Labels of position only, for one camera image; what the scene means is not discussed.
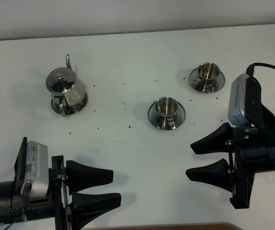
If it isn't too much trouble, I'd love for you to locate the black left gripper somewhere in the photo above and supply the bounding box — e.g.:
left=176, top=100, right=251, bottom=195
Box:
left=27, top=156, right=121, bottom=230

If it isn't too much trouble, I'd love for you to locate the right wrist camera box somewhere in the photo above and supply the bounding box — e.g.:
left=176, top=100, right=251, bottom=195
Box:
left=228, top=73, right=275, bottom=135

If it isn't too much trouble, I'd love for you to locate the far steel saucer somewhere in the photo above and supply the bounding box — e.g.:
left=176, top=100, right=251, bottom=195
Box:
left=189, top=68, right=225, bottom=93

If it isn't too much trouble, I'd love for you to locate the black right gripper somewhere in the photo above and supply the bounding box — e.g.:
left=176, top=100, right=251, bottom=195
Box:
left=185, top=123, right=275, bottom=209

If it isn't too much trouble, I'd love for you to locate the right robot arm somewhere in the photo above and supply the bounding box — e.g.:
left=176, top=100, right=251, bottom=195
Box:
left=186, top=123, right=275, bottom=209

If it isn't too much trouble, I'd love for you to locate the near steel saucer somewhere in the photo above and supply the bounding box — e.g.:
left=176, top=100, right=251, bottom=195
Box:
left=147, top=102, right=186, bottom=130

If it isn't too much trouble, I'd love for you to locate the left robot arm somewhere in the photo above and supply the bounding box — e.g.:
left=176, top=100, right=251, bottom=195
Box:
left=0, top=156, right=121, bottom=230

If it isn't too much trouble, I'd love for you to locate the stainless steel teapot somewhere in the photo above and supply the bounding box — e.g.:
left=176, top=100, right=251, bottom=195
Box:
left=46, top=55, right=86, bottom=117

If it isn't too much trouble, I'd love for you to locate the far stainless steel teacup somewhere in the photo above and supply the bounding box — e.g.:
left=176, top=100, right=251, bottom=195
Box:
left=193, top=62, right=221, bottom=86

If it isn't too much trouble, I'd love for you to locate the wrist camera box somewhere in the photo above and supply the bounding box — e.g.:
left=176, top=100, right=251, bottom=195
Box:
left=14, top=137, right=49, bottom=201
left=228, top=73, right=275, bottom=135

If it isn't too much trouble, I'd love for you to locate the right black camera cable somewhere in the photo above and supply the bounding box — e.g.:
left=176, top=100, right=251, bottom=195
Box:
left=245, top=62, right=275, bottom=76

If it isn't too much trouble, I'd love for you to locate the teapot steel saucer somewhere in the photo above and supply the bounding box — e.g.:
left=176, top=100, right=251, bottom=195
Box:
left=51, top=94, right=88, bottom=115

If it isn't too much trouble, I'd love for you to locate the stainless steel teacup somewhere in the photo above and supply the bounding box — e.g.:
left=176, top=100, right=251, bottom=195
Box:
left=193, top=62, right=221, bottom=86
left=154, top=97, right=179, bottom=129

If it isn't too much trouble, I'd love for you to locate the near stainless steel teacup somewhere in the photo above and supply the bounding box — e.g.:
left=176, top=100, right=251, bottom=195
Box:
left=154, top=97, right=179, bottom=129

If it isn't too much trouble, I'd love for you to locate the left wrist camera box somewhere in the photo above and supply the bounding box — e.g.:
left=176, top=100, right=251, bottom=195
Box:
left=14, top=137, right=49, bottom=201

